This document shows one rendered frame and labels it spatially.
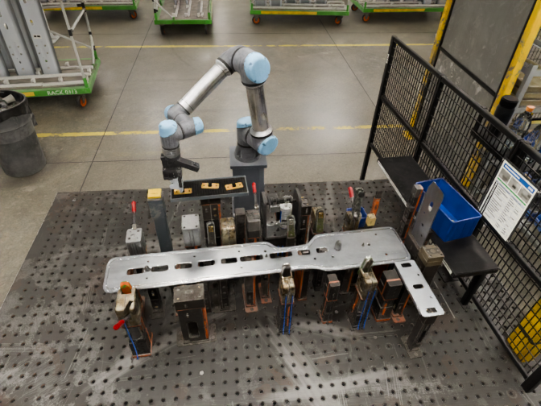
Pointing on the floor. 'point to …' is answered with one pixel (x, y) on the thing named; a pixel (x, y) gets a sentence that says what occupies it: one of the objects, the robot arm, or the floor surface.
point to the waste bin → (18, 136)
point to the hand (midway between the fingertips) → (182, 188)
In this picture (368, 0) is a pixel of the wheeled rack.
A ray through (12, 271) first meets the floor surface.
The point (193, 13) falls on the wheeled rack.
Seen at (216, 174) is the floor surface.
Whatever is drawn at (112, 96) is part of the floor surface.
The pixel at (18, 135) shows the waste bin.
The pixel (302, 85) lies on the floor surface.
